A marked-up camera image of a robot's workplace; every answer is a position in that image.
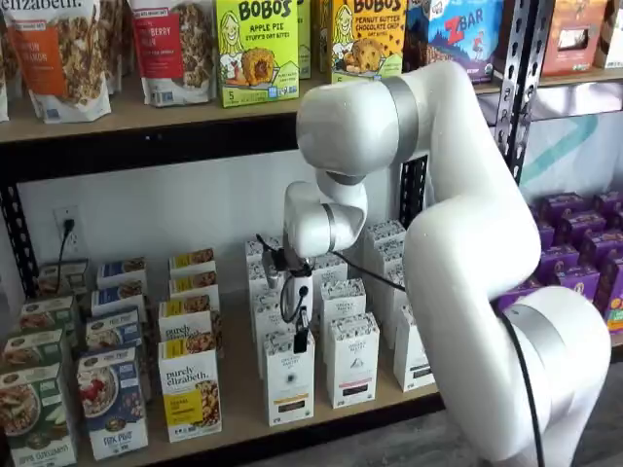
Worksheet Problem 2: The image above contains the white box dark strip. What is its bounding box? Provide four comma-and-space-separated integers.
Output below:
392, 303, 438, 393
386, 269, 416, 313
363, 219, 408, 247
367, 239, 410, 281

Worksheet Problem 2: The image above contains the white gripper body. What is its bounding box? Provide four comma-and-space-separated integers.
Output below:
281, 273, 314, 318

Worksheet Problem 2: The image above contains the yellow Bobo's peanut butter box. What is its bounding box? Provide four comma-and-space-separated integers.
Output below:
318, 0, 407, 86

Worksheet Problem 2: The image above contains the white box yellow strip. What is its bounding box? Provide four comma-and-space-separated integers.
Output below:
252, 290, 299, 381
247, 261, 289, 300
262, 324, 316, 428
243, 236, 286, 267

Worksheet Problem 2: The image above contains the red label granola bag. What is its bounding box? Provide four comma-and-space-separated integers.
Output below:
128, 0, 218, 108

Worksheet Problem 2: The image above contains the orange label granola bag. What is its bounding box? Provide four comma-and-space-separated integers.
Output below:
3, 0, 113, 125

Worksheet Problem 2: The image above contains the green Bobo's apple pie box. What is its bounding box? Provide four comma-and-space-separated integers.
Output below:
295, 0, 313, 81
215, 0, 301, 109

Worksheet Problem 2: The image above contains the white yellow purely elizabeth box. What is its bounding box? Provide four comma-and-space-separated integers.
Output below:
167, 248, 217, 281
167, 275, 222, 305
157, 337, 224, 445
157, 297, 218, 344

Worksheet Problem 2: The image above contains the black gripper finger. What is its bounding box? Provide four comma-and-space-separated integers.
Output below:
292, 310, 312, 355

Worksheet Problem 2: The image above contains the white brown snack box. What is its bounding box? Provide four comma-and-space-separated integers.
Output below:
594, 0, 623, 70

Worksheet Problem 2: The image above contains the green oatmeal box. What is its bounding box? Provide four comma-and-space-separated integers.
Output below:
35, 258, 92, 300
0, 362, 80, 467
18, 295, 80, 338
1, 329, 67, 377

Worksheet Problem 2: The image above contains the brown granola bag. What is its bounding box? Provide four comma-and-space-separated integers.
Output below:
0, 0, 12, 124
98, 0, 135, 96

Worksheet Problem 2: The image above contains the white wall outlet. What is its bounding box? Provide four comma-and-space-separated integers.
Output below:
53, 205, 85, 255

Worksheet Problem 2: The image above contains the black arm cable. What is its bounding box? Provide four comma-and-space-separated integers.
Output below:
330, 249, 547, 467

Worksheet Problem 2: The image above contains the blue Zbar box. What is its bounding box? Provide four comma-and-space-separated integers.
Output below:
403, 0, 505, 82

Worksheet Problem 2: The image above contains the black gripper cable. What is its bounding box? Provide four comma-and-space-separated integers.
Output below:
255, 233, 313, 327

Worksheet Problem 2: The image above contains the orange brown snack box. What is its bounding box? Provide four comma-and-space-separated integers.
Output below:
539, 0, 610, 79

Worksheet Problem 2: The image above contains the blue flax plus oatmeal box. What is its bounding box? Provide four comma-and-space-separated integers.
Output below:
77, 345, 150, 461
91, 285, 148, 318
95, 257, 149, 292
84, 306, 144, 353

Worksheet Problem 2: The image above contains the black power cord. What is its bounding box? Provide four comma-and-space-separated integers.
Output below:
57, 218, 76, 293

